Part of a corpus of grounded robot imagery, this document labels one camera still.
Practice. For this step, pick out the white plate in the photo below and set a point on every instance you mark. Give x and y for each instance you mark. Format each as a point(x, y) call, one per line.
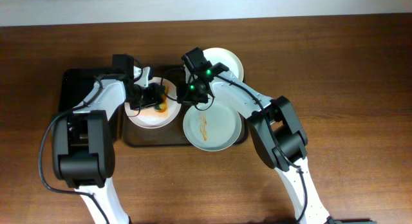
point(149, 118)
point(226, 57)

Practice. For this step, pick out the white plate top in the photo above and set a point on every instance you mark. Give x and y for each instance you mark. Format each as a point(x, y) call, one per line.
point(226, 57)

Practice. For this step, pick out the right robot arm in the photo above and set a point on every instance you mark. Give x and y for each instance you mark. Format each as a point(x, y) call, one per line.
point(277, 133)

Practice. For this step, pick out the black sponge tray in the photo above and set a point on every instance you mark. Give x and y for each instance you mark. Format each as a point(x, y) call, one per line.
point(79, 85)

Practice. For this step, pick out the pale blue plate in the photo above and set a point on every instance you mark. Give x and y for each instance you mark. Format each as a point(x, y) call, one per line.
point(212, 127)

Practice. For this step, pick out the green and yellow sponge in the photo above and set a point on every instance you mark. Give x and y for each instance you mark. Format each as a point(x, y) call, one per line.
point(162, 106)

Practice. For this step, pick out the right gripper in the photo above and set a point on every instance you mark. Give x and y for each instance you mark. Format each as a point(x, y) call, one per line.
point(194, 97)

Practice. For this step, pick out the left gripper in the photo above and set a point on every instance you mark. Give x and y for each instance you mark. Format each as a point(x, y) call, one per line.
point(154, 96)

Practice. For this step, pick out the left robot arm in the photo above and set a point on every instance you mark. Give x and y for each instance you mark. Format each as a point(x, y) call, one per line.
point(82, 138)

